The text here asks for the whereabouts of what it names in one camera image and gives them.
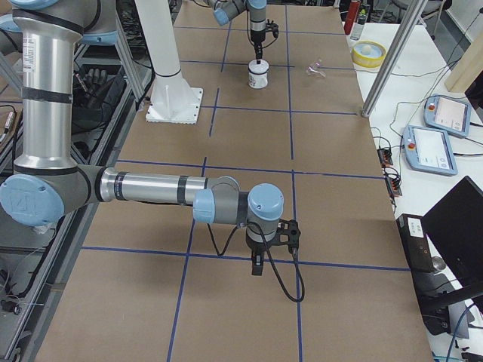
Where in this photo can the yellow bowl with blue plate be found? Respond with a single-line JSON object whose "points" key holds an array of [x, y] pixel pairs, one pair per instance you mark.
{"points": [[368, 54]]}

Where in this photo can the black desktop computer box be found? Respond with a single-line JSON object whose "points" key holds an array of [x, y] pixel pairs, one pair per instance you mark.
{"points": [[415, 243]]}

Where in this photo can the near teach pendant tablet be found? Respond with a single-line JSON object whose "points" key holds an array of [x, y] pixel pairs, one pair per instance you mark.
{"points": [[429, 150]]}

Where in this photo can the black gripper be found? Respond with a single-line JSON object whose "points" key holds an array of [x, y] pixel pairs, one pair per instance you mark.
{"points": [[257, 38], [258, 249]]}

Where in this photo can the teach pendant tablet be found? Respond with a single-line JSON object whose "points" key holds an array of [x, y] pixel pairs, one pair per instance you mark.
{"points": [[429, 150], [447, 113]]}

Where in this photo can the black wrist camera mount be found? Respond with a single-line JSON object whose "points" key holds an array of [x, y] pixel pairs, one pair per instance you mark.
{"points": [[287, 234]]}

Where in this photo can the orange terminal block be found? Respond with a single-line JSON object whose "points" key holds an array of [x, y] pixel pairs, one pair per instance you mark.
{"points": [[385, 156]]}

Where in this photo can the red cylinder bottle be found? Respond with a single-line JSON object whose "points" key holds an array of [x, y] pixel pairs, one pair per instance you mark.
{"points": [[351, 16]]}

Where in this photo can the far teach pendant tablet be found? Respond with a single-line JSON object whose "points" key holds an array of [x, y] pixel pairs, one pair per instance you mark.
{"points": [[447, 113]]}

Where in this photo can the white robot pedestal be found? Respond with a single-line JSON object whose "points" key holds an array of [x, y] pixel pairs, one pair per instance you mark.
{"points": [[172, 99]]}

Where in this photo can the aluminium frame post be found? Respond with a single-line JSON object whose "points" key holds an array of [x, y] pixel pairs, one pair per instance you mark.
{"points": [[409, 21]]}

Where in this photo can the white enamel cup blue rim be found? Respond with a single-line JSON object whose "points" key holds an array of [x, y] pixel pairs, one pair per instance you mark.
{"points": [[258, 74]]}

